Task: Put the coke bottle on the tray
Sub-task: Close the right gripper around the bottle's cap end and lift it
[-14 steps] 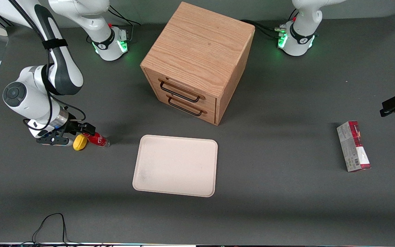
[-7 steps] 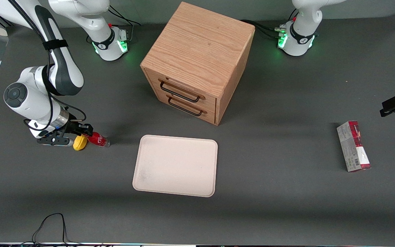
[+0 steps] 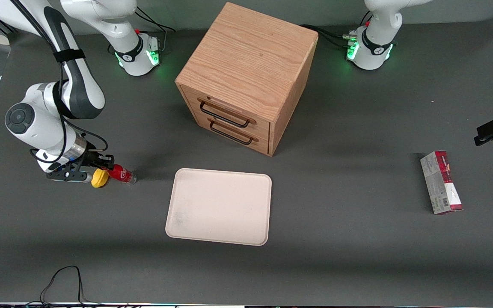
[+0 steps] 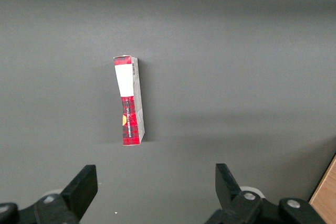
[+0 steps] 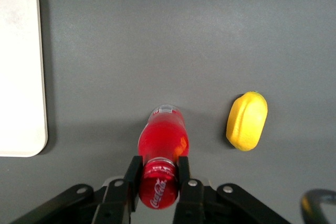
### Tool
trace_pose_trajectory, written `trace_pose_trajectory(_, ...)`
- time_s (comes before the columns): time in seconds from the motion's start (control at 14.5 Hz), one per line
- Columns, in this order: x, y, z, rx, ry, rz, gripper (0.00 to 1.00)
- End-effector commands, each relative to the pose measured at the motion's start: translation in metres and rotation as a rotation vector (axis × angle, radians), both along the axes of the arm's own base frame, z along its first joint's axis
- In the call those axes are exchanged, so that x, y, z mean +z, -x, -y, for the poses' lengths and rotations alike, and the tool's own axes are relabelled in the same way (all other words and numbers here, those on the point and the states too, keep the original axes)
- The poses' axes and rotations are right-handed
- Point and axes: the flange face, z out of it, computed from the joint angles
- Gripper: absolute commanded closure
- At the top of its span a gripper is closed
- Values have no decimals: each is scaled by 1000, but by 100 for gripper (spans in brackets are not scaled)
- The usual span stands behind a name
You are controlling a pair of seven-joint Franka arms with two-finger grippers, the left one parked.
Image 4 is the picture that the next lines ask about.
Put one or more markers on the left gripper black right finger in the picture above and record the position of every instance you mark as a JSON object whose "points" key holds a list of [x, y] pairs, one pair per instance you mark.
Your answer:
{"points": [[228, 190]]}

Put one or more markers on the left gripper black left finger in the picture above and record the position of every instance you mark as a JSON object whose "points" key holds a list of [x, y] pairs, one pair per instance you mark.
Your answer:
{"points": [[78, 192]]}

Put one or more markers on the red tartan cardboard box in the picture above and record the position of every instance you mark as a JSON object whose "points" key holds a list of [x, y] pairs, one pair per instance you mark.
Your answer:
{"points": [[130, 121]]}

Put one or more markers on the wooden drawer cabinet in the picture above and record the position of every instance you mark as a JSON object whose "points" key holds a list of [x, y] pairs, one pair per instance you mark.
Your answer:
{"points": [[326, 200]]}

